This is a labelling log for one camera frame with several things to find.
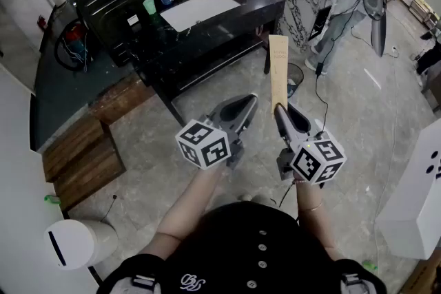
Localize white rectangular sink basin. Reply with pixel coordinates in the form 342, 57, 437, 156
159, 0, 242, 32

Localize white box with black holes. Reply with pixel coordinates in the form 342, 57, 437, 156
375, 118, 441, 261

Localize tan cosmetic tube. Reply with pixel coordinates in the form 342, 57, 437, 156
268, 34, 289, 120

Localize thin black round-tipped cable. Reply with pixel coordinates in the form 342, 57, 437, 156
99, 194, 118, 223

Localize person's black shirt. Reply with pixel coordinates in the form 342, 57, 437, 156
96, 201, 389, 294

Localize black power adapter cable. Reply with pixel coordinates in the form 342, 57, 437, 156
314, 37, 337, 138

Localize person's right forearm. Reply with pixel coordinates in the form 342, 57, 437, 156
294, 178, 337, 261

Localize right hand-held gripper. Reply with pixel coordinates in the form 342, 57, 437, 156
274, 102, 347, 189

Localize black marble vanity table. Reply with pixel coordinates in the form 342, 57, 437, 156
132, 0, 287, 128

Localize black mesh waste bin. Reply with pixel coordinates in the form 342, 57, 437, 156
287, 62, 305, 99

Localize black hose ring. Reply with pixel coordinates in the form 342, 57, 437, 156
54, 19, 94, 72

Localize dark green curved counter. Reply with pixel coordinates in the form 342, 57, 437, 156
32, 3, 139, 151

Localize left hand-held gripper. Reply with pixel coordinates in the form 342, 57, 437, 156
175, 94, 258, 171

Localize person's left forearm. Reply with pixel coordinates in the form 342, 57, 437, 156
153, 161, 228, 255

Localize dark wooden step platform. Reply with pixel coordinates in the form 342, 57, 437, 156
41, 74, 156, 211

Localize thin gold bracelet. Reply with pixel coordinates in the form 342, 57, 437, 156
299, 201, 324, 213

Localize white marble-patterned counter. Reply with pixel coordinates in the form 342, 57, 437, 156
277, 0, 337, 52

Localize white round bin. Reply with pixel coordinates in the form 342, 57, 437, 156
43, 219, 120, 269

